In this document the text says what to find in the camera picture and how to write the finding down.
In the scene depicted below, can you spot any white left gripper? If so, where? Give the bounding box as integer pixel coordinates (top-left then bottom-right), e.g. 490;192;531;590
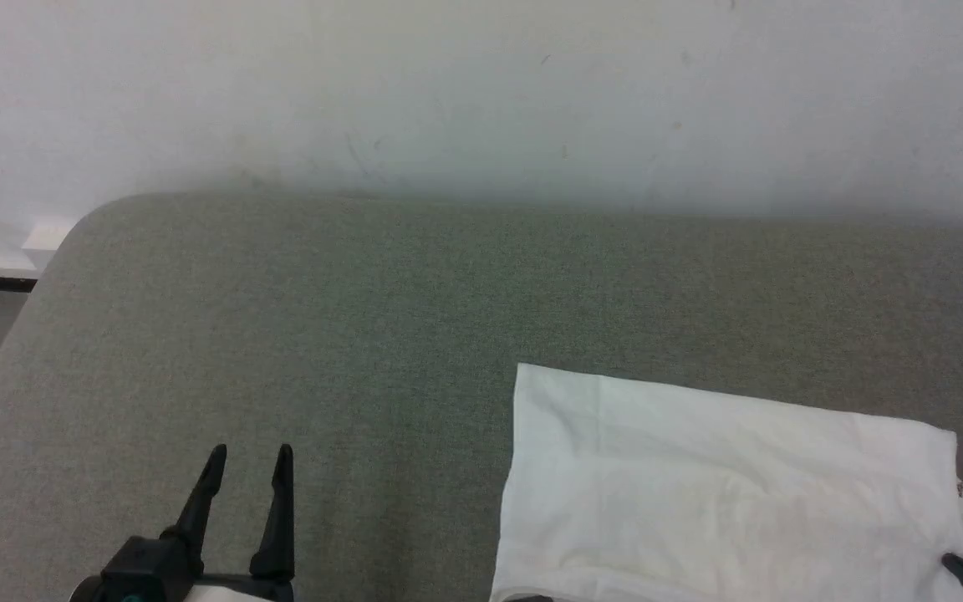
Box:
159;443;296;602

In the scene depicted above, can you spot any white garment with dark stitching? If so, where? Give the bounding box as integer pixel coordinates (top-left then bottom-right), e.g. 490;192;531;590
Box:
490;362;963;602

